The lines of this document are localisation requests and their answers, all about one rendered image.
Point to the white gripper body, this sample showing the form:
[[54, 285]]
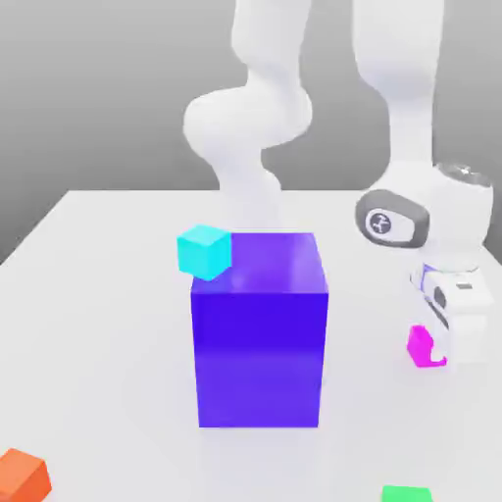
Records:
[[466, 337]]

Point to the small magenta cube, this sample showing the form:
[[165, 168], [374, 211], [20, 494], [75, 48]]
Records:
[[418, 345]]

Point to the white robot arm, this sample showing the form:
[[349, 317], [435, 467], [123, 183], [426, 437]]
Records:
[[251, 117]]

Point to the small green cube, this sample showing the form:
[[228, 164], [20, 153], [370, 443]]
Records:
[[406, 495]]

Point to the small cyan cube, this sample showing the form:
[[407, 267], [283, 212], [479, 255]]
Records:
[[204, 253]]

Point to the small orange cube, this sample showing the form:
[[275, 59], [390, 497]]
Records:
[[21, 476]]

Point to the large purple box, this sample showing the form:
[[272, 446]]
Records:
[[259, 353]]

